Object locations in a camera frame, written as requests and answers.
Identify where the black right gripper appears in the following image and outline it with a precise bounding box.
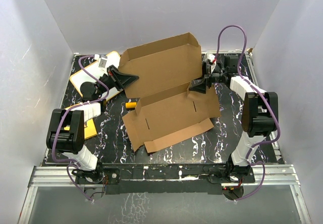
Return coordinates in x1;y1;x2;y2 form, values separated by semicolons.
189;62;227;93

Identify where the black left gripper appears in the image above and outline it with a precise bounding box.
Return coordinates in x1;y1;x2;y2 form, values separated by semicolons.
96;66;140;97

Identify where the brown cardboard box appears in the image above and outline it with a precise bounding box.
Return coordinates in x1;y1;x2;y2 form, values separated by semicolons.
118;33;221;153

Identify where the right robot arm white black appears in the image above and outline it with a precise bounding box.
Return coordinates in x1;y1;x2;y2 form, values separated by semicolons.
189;53;278;183

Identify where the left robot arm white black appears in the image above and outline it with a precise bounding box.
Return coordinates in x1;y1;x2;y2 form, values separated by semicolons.
46;66;139;183

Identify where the small yellow cylinder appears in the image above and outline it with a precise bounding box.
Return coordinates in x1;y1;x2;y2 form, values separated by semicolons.
125;102;137;109

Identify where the yellow notebook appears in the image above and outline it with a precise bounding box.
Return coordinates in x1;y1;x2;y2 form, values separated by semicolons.
72;102;101;140

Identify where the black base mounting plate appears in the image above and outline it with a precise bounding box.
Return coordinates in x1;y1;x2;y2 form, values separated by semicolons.
72;163;255;195

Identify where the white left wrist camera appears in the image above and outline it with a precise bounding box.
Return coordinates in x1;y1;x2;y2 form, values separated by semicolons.
94;54;107;69

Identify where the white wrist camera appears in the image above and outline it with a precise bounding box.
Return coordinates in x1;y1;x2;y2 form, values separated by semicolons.
94;54;107;69
204;53;217;73

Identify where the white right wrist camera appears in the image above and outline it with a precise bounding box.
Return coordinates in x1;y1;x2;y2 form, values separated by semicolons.
204;53;217;73

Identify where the whiteboard with orange frame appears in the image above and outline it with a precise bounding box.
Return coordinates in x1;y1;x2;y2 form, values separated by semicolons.
70;51;120;96

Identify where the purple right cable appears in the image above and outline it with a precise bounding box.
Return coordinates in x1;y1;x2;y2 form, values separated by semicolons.
214;25;282;204

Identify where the purple cable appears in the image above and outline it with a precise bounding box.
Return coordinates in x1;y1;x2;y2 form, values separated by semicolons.
51;54;111;204
214;25;282;204

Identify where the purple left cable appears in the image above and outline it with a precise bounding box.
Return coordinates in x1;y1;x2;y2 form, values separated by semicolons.
51;54;111;204

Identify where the aluminium rail frame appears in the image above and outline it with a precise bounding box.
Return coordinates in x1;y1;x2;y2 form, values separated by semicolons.
19;165;311;223

